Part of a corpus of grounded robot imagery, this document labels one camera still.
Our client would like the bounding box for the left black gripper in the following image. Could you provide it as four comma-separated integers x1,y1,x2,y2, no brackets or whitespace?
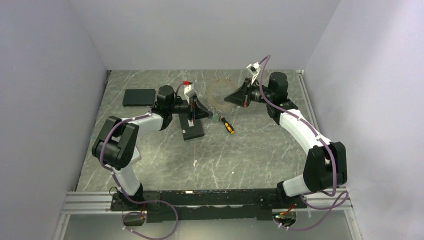
168,93,212,122

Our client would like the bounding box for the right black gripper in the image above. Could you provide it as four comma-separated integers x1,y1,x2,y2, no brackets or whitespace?
224,77,274,108

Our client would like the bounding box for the green key tag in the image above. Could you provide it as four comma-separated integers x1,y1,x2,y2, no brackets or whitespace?
213,113,220,122

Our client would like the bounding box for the large grey key ring disc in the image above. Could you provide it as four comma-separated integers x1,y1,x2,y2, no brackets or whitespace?
205,76,237,116

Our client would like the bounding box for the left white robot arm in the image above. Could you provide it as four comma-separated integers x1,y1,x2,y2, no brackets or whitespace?
91,81,213,210

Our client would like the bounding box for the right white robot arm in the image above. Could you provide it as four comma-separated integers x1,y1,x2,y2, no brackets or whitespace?
224,71,348,208

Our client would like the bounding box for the yellow black screwdriver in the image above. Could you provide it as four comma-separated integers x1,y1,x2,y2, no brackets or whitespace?
220,117,235,134

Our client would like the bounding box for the black flat pad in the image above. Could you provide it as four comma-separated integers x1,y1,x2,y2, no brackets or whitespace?
122,89,156,107

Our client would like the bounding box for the grey rectangular box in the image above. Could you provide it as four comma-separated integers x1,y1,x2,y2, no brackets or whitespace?
130,147,141,164

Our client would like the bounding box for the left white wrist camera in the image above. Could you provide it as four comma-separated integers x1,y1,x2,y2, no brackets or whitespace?
182,80,197,104

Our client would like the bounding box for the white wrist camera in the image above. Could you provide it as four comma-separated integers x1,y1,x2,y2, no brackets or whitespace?
182,80,197,104
246,62,261,85

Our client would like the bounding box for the black network switch box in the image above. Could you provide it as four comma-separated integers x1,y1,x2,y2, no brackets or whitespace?
179,117,205,141

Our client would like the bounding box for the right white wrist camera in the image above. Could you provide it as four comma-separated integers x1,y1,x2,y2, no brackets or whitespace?
246,62,261,85

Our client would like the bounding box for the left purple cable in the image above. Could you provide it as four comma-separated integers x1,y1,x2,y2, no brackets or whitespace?
99,82,179,239

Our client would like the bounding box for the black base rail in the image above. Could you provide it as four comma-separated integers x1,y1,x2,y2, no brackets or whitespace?
110,188,307,223

